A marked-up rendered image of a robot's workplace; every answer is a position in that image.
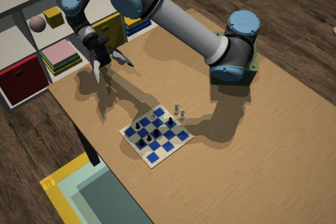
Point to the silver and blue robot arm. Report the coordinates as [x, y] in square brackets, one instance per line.
[227, 55]

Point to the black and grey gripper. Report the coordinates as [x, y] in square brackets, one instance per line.
[103, 52]

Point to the blue and cream chessboard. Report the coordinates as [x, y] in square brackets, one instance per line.
[170, 139]

